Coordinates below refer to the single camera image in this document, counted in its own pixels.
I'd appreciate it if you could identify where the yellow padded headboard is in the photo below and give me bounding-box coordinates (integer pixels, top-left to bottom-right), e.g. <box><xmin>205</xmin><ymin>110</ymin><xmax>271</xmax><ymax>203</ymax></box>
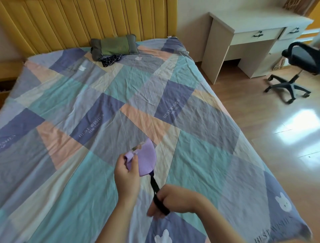
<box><xmin>0</xmin><ymin>0</ymin><xmax>178</xmax><ymax>61</ymax></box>

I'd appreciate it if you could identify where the person's right forearm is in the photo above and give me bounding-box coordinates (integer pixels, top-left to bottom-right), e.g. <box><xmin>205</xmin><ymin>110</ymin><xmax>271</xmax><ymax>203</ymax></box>
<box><xmin>192</xmin><ymin>198</ymin><xmax>248</xmax><ymax>243</ymax></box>

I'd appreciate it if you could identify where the wooden bedside table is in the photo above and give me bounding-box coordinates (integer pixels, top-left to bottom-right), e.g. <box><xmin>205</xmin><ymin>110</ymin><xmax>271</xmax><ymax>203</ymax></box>
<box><xmin>0</xmin><ymin>59</ymin><xmax>26</xmax><ymax>107</ymax></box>

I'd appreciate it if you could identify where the dark checked cloth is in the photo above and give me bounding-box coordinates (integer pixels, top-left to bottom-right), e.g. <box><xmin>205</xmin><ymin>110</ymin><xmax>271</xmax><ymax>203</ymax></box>
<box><xmin>100</xmin><ymin>54</ymin><xmax>123</xmax><ymax>68</ymax></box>

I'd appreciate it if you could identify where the white desk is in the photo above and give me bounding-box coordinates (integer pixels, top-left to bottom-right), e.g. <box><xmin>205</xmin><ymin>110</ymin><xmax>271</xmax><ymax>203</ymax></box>
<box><xmin>201</xmin><ymin>9</ymin><xmax>314</xmax><ymax>85</ymax></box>

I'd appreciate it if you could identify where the person's left hand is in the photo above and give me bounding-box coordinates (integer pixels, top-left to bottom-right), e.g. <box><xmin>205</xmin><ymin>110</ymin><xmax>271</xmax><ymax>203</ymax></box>
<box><xmin>114</xmin><ymin>153</ymin><xmax>142</xmax><ymax>201</ymax></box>

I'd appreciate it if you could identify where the person's right hand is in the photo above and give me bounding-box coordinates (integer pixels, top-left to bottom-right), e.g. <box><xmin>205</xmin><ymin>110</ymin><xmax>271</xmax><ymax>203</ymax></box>
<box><xmin>146</xmin><ymin>185</ymin><xmax>203</xmax><ymax>218</ymax></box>

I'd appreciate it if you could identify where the black office chair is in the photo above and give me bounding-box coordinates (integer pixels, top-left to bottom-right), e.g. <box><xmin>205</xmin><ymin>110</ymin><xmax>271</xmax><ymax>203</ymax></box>
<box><xmin>264</xmin><ymin>42</ymin><xmax>320</xmax><ymax>104</ymax></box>

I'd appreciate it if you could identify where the brown patterned curtain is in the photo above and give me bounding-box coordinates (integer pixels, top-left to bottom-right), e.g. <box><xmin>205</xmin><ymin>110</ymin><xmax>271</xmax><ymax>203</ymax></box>
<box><xmin>282</xmin><ymin>0</ymin><xmax>318</xmax><ymax>16</ymax></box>

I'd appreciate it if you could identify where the wide white desk drawer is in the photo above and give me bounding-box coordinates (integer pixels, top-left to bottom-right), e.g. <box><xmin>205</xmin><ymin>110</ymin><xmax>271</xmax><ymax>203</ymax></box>
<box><xmin>229</xmin><ymin>27</ymin><xmax>286</xmax><ymax>46</ymax></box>

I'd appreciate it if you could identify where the narrow white desk drawer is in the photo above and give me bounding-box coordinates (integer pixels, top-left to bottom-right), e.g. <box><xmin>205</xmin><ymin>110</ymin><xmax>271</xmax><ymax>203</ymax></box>
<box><xmin>278</xmin><ymin>25</ymin><xmax>307</xmax><ymax>41</ymax></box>

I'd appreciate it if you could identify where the pastel patchwork bed sheet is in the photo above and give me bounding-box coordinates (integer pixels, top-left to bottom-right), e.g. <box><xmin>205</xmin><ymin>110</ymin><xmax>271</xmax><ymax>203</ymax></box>
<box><xmin>0</xmin><ymin>37</ymin><xmax>313</xmax><ymax>243</ymax></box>

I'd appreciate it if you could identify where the person's left forearm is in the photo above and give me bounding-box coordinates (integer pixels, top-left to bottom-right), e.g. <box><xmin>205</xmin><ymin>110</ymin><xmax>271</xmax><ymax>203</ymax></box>
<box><xmin>96</xmin><ymin>196</ymin><xmax>141</xmax><ymax>243</ymax></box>

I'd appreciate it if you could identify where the purple pouch with black strap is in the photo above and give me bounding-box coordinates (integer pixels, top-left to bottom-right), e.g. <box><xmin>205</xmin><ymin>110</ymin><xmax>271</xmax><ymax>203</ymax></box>
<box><xmin>124</xmin><ymin>138</ymin><xmax>171</xmax><ymax>216</ymax></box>

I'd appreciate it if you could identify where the green pillow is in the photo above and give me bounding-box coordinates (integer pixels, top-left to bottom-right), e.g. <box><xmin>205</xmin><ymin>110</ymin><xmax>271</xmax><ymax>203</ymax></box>
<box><xmin>90</xmin><ymin>34</ymin><xmax>140</xmax><ymax>61</ymax></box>

